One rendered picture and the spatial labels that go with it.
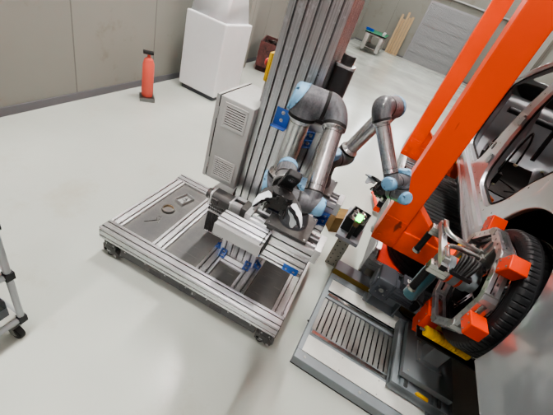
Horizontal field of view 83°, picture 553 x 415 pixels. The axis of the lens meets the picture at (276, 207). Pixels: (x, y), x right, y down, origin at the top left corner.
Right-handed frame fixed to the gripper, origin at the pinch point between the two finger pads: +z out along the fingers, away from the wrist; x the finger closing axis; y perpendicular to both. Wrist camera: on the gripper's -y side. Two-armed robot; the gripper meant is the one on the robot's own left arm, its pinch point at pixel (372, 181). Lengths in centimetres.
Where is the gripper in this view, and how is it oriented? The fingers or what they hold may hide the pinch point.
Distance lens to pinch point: 211.3
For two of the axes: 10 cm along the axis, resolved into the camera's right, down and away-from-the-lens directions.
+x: 6.5, 6.2, 4.4
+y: -6.9, 7.2, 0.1
